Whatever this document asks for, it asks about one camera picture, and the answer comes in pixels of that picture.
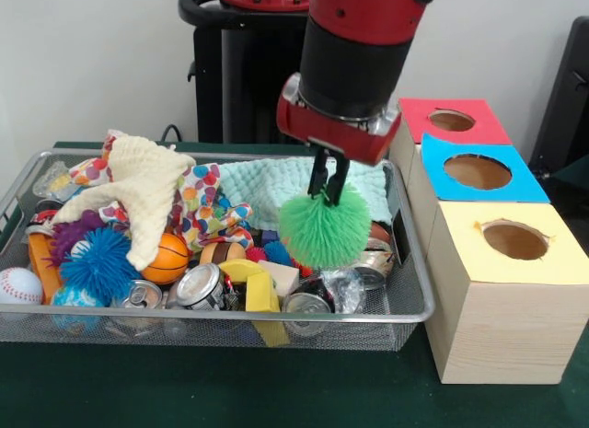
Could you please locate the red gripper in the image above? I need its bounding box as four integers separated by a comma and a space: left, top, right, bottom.
276, 74, 403, 207

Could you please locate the green spiky ball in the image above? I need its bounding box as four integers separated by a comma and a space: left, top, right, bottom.
279, 184, 373, 271

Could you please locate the mint green waffle cloth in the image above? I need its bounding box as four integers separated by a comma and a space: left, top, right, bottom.
219, 157, 395, 232

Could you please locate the colourful patterned cloth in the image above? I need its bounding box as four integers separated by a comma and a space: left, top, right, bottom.
69, 129, 257, 254

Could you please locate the cream yellow waffle cloth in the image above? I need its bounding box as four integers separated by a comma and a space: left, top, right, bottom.
51, 133, 199, 268

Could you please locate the blue fuzzy ball with eyes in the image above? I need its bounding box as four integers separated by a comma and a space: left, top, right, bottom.
60, 227, 141, 302

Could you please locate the wooden box with three holes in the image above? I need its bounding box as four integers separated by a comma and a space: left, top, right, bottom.
389, 98, 589, 385

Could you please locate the yellow plastic block toy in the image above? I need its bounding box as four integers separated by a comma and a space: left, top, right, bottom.
219, 259, 282, 314

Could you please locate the silver metal can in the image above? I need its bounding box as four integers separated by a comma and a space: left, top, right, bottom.
175, 262, 227, 311

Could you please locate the small orange basketball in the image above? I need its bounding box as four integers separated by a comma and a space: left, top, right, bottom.
140, 233, 191, 286

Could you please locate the dark green table cloth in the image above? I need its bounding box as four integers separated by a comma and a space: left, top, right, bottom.
0, 141, 589, 428

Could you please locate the black chair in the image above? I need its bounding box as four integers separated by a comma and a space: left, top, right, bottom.
529, 17, 589, 228

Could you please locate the white baseball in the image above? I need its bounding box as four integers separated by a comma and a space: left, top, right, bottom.
0, 267, 43, 307

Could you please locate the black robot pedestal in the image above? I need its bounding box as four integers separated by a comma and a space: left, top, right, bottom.
179, 0, 369, 144

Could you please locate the shallow wire mesh bin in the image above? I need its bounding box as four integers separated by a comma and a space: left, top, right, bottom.
0, 149, 436, 351

